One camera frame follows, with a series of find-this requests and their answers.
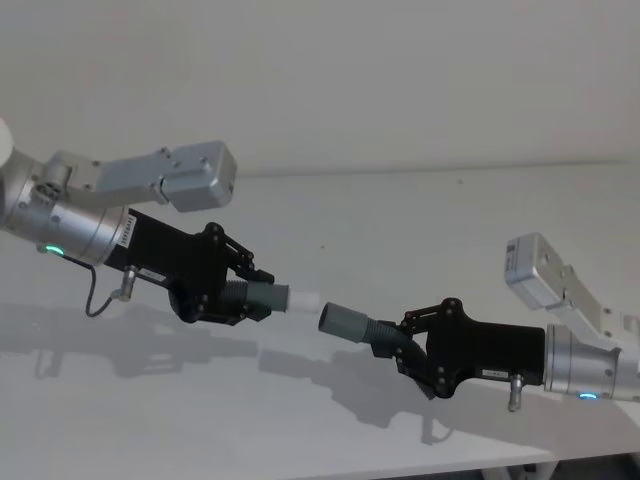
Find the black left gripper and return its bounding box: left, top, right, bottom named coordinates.
left=106, top=207, right=276, bottom=327

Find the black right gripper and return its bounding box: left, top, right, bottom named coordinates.
left=370, top=297, right=547, bottom=402

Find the grey connector with white tip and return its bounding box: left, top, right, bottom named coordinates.
left=222, top=279, right=321, bottom=317

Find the grey ribbed hose socket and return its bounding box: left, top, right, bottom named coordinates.
left=318, top=301, right=427, bottom=374

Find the white table cloth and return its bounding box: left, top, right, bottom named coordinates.
left=0, top=158, right=640, bottom=480

